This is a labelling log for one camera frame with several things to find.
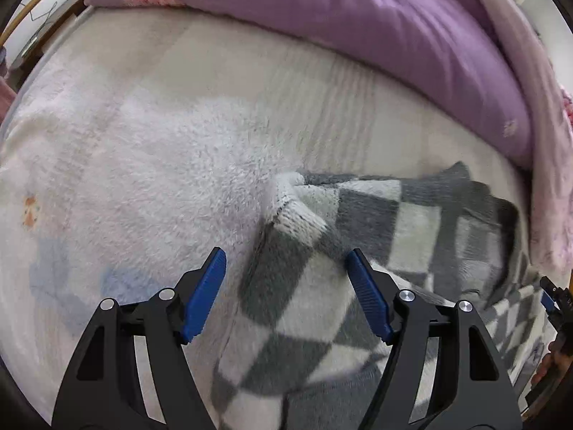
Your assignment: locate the curved wooden rail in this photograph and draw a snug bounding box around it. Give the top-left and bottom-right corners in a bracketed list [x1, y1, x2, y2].
[0, 0, 90, 48]

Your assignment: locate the pink floral blanket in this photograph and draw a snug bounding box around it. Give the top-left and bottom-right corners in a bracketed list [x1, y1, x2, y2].
[461, 0, 573, 274]

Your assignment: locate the black cable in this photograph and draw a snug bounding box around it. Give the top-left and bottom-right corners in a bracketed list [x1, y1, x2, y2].
[20, 2, 61, 54]

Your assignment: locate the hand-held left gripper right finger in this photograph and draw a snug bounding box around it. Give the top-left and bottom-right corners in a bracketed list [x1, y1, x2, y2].
[345, 248, 524, 430]

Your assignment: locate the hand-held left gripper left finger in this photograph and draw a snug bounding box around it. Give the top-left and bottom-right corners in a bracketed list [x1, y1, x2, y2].
[51, 247, 227, 430]

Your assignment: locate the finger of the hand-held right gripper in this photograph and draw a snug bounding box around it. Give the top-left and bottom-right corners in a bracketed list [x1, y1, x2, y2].
[539, 276, 573, 323]

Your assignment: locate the white fluffy blanket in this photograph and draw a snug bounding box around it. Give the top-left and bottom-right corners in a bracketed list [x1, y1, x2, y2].
[0, 4, 538, 430]

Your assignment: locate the person's right hand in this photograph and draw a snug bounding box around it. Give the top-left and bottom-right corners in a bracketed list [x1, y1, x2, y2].
[531, 345, 558, 387]

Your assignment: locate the grey white checkered sweater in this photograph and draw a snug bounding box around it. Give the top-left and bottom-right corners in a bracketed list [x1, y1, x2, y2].
[210, 161, 560, 430]

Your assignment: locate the purple quilt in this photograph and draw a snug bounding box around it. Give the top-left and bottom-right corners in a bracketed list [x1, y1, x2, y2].
[85, 0, 535, 168]

